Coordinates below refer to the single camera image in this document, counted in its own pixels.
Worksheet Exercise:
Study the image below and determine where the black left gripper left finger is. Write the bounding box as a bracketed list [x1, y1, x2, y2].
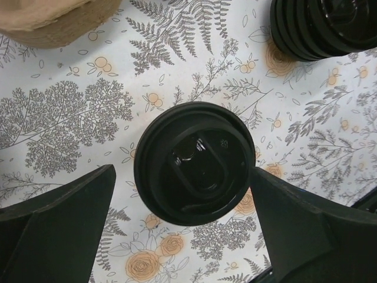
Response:
[1, 164, 115, 282]

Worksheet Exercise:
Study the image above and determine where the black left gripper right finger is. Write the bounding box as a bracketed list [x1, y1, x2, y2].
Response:
[250, 167, 376, 282]

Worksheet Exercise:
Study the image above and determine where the black plastic cup lid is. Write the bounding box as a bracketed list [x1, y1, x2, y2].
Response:
[134, 102, 256, 226]

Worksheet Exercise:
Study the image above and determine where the floral tablecloth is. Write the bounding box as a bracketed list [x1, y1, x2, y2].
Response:
[1, 1, 376, 282]

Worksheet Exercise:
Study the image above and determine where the brown pulp cup carrier stack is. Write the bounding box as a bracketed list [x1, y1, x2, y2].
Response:
[1, 0, 121, 49]

